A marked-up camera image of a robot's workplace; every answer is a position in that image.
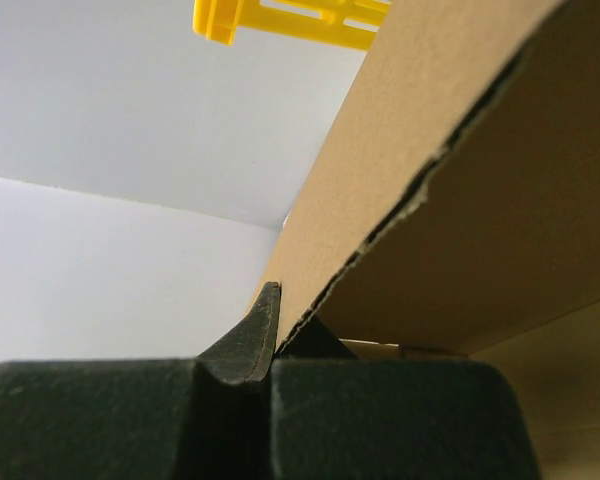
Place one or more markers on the yellow plastic basket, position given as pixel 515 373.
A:
pixel 349 24

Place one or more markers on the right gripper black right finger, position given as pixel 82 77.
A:
pixel 336 416

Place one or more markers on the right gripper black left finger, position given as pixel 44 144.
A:
pixel 176 418

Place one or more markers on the brown cardboard box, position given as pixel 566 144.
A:
pixel 454 209

